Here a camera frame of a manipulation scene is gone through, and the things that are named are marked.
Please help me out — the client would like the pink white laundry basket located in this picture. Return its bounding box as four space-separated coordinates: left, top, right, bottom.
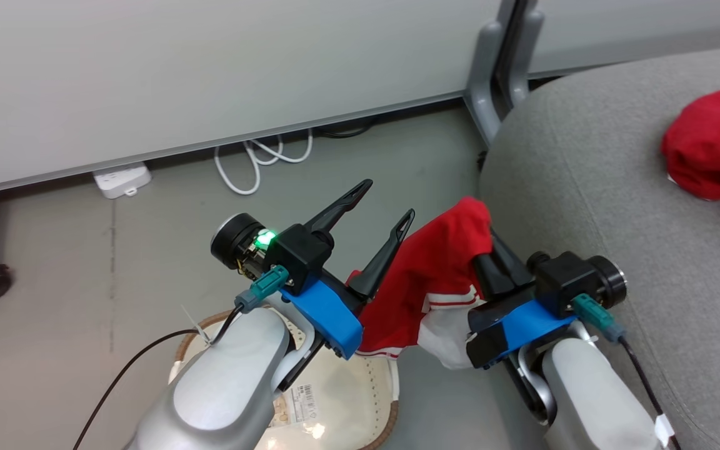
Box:
168 309 400 450

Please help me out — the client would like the white zip tie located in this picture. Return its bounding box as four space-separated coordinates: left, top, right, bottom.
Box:
180 305 214 346

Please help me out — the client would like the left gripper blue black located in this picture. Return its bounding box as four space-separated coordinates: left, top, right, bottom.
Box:
271 179 416 393

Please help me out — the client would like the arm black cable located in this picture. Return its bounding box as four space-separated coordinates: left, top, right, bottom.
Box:
571 294 681 450
72 264 290 450

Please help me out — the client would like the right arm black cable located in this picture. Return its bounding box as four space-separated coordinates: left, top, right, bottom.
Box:
571 294 681 450

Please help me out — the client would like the white power strip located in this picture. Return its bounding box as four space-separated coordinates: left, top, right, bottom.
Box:
92 162 153 199

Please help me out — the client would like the grey partition foot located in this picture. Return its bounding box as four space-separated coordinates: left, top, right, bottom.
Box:
465 19 506 148
507 7 546 114

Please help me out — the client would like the red and white garment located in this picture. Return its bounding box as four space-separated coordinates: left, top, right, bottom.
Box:
346 197 496 371

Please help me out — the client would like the dark grey floor cable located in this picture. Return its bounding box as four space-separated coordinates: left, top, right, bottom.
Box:
313 119 377 139

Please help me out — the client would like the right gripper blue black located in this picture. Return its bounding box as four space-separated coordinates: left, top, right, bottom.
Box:
466 230 581 371

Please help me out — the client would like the grey fabric sofa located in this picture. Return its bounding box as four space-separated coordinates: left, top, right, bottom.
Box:
477 42 720 450

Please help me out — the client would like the red cloth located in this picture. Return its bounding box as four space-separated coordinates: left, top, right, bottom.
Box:
660 87 720 202

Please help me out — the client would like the white looped cable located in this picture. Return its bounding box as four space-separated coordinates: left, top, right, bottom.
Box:
213 128 314 196

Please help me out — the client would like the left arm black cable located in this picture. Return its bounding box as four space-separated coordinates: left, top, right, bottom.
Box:
72 264 290 450

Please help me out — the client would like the white partition panel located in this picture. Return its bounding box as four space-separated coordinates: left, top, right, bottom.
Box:
526 0 720 79
0 0 517 191

